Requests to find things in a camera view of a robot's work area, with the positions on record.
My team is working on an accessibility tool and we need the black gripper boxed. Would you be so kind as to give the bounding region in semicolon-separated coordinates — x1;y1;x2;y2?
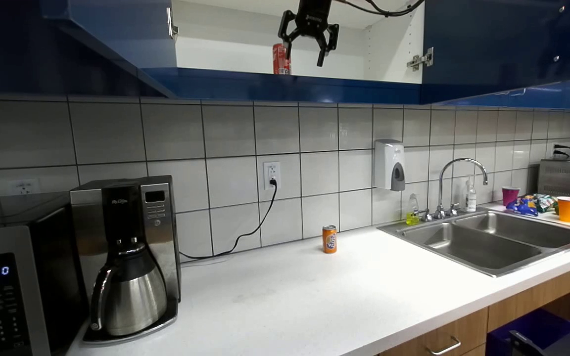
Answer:
277;0;340;67

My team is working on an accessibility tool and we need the red soda can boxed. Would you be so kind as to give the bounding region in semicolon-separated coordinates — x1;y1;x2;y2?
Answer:
271;41;293;77

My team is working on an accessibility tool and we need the silver cupboard hinge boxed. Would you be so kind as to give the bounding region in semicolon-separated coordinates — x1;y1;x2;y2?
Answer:
407;45;435;71
164;6;180;38

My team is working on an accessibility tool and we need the blue cupboard door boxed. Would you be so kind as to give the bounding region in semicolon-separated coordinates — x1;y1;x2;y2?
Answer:
39;0;178;99
421;0;570;91

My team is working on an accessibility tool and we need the orange soda can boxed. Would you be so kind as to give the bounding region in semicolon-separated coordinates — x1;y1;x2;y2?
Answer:
320;223;338;255

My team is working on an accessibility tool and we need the yellow dish soap bottle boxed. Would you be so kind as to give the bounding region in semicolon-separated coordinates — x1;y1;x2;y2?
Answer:
401;194;423;227

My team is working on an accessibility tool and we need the chrome sink faucet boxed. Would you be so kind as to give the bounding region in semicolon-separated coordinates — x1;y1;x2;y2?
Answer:
419;156;491;223

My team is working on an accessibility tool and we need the white pump bottle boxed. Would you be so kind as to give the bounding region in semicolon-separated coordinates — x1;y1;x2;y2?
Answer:
463;180;479;214

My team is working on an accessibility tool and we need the black steel coffee maker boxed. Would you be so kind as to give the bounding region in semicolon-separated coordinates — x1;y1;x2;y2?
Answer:
67;174;182;346

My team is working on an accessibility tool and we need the purple cup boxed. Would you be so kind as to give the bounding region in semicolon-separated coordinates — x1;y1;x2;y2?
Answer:
500;186;520;210

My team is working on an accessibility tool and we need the stainless steel double sink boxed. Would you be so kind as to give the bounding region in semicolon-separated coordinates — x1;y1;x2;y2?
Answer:
380;208;570;277

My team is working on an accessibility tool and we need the steel countertop appliance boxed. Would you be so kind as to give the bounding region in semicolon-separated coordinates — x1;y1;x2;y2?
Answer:
536;156;570;198

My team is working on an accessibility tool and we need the steel coffee carafe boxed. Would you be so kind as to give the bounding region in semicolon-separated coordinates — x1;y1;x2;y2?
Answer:
87;237;170;338

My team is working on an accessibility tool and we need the wooden base cabinet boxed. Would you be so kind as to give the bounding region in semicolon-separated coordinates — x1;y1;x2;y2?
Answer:
380;259;570;356

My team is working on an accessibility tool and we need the dark blue bin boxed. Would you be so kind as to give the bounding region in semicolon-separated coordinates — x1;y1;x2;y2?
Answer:
485;308;570;356

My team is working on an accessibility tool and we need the black steel microwave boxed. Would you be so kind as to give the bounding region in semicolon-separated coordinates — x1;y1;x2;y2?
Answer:
0;194;89;356

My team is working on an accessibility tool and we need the open white-lined wall cupboard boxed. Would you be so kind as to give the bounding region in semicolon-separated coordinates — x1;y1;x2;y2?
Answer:
144;0;431;105

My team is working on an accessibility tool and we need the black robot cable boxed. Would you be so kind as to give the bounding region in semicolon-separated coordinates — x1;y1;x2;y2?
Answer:
336;0;427;18

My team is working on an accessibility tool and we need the white wall outlet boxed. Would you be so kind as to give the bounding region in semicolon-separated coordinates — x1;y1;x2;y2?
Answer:
261;158;283;194
14;178;39;198

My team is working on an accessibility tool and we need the white wall soap dispenser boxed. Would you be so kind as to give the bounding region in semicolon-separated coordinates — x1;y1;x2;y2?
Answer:
372;140;407;194

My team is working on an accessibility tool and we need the black power cord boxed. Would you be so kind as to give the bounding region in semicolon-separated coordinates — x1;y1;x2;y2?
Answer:
178;178;281;263

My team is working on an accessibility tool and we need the silver cabinet handle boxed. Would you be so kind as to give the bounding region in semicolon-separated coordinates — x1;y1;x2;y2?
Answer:
429;336;463;356

